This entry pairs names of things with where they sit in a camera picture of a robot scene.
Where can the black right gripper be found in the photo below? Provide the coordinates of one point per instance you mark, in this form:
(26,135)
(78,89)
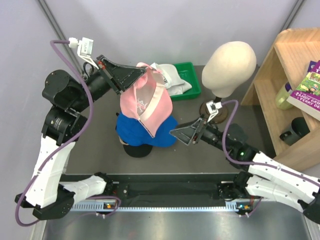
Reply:
(194,132)

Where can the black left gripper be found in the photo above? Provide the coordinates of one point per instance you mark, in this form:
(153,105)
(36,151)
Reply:
(118,77)

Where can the pink and white cap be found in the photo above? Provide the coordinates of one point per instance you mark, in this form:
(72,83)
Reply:
(147,100)

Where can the black cap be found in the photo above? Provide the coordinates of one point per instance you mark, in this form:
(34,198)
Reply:
(138,151)

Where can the blue cap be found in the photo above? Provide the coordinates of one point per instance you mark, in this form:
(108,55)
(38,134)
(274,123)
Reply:
(132,132)

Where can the beige cap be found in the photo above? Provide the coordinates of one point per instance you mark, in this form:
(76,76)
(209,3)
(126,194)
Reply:
(122,142)

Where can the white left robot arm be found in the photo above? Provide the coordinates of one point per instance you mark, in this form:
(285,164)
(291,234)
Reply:
(63,125)

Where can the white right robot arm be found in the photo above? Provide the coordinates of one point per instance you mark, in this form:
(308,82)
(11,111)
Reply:
(261,175)

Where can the dark wooden stand base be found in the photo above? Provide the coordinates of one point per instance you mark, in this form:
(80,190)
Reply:
(223,112)

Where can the white grey cap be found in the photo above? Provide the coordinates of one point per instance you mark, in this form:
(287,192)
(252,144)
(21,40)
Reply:
(173,83)

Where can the cream mannequin head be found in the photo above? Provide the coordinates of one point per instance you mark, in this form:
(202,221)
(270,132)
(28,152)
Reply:
(232,64)

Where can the yellow mug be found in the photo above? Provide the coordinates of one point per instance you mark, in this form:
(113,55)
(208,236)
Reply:
(282,96)

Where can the dark green mug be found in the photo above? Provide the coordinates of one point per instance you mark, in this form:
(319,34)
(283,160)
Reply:
(295,131)

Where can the purple paperback book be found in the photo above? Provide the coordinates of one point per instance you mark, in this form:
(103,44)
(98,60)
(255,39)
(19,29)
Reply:
(306,96)

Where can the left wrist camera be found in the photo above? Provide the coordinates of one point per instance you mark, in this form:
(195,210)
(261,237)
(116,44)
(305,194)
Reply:
(84,48)

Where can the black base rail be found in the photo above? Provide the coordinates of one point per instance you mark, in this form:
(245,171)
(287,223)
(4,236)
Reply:
(170,190)

